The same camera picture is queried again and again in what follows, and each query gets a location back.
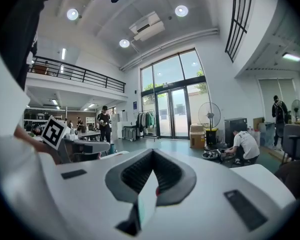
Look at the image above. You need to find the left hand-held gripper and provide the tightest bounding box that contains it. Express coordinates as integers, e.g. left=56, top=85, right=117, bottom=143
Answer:
left=41, top=115, right=111, bottom=164

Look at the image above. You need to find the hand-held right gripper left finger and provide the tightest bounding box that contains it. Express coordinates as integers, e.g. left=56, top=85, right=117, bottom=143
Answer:
left=0, top=136, right=155, bottom=240

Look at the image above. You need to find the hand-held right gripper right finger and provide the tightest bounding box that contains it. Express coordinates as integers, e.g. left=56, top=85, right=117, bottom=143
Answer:
left=139, top=148, right=297, bottom=240

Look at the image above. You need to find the translucent green cup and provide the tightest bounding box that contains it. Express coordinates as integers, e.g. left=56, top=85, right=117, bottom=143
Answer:
left=136, top=170, right=158, bottom=226

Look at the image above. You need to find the person's left forearm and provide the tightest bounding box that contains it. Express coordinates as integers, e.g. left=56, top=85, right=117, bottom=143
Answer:
left=13, top=126, right=58, bottom=165

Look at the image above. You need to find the grey round basin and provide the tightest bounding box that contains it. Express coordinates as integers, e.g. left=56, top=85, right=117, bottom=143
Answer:
left=201, top=148, right=227, bottom=161

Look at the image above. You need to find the grey metal cart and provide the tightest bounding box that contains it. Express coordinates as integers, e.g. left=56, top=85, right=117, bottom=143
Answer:
left=122, top=125, right=138, bottom=141

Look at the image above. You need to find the black bin yellow lid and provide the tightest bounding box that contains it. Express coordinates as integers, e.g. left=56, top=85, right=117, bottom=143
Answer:
left=205, top=127, right=219, bottom=146

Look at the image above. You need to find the metal clothes rack with garments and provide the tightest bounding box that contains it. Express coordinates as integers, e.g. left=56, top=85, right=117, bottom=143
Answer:
left=136, top=110, right=157, bottom=139

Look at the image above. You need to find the black metal cabinet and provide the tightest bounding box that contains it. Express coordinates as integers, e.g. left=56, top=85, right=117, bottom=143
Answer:
left=224, top=117, right=248, bottom=149

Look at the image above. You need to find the white plastic bag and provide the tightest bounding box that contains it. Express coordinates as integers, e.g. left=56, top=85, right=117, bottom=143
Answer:
left=247, top=126, right=261, bottom=147

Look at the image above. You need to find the large black standing fan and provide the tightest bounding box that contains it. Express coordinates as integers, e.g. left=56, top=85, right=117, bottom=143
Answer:
left=198, top=101, right=221, bottom=147

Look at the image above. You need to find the clear plastic storage box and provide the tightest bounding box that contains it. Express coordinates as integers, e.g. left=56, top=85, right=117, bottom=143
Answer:
left=258, top=121, right=276, bottom=147

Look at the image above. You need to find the black mezzanine railing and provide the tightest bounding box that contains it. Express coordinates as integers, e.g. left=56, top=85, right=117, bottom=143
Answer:
left=27, top=55, right=127, bottom=94

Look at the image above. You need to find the open brown cardboard box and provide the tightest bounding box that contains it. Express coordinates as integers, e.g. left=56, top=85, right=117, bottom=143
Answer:
left=252, top=117, right=265, bottom=131

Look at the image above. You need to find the black framed glass door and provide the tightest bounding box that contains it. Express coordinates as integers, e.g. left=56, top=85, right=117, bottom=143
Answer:
left=153, top=87, right=191, bottom=140

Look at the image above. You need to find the grey office chair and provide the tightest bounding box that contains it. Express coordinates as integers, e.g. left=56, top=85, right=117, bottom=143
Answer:
left=281, top=123, right=300, bottom=165

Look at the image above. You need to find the small black standing fan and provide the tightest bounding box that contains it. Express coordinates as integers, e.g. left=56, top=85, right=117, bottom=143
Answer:
left=291, top=99, right=300, bottom=122

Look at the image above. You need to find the white ceiling air conditioner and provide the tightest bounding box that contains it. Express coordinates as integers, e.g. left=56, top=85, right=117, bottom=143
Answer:
left=129, top=11, right=166, bottom=42

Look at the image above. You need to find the person's black shirt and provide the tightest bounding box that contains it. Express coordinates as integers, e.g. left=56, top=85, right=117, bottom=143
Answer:
left=0, top=0, right=53, bottom=91

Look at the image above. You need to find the rectangular ceiling light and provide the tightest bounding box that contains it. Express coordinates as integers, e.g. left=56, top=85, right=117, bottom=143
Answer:
left=282, top=52, right=300, bottom=62

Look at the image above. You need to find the black window grille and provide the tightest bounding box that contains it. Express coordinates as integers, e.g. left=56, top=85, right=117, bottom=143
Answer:
left=224, top=0, right=255, bottom=64

